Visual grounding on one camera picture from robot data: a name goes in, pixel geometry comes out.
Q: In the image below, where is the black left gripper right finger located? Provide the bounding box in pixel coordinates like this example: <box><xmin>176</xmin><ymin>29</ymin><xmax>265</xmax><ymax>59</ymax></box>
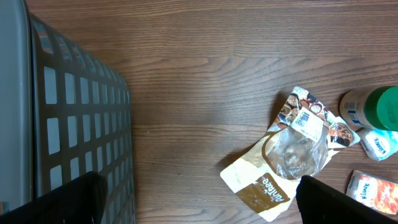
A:
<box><xmin>296</xmin><ymin>175</ymin><xmax>397</xmax><ymax>224</ymax></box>

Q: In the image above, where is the brown white snack bag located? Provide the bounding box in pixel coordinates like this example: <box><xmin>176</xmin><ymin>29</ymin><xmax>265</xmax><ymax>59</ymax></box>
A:
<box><xmin>220</xmin><ymin>86</ymin><xmax>360</xmax><ymax>222</ymax></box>

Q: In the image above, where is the teal tissue pack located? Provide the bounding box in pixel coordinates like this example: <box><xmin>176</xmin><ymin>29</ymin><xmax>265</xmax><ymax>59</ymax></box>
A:
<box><xmin>357</xmin><ymin>128</ymin><xmax>397</xmax><ymax>161</ymax></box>

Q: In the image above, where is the orange tissue pack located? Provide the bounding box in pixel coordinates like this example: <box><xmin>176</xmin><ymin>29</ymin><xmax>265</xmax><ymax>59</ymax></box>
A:
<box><xmin>346</xmin><ymin>170</ymin><xmax>397</xmax><ymax>215</ymax></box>

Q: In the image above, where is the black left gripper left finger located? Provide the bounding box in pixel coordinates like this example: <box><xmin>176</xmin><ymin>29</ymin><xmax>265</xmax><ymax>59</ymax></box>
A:
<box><xmin>1</xmin><ymin>171</ymin><xmax>108</xmax><ymax>224</ymax></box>

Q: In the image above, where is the green lidded jar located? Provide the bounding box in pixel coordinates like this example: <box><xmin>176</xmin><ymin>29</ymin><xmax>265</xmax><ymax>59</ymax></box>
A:
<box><xmin>339</xmin><ymin>86</ymin><xmax>397</xmax><ymax>131</ymax></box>

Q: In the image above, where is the grey plastic basket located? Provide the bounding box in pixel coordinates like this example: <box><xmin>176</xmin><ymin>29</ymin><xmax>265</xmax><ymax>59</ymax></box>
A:
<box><xmin>1</xmin><ymin>0</ymin><xmax>136</xmax><ymax>223</ymax></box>

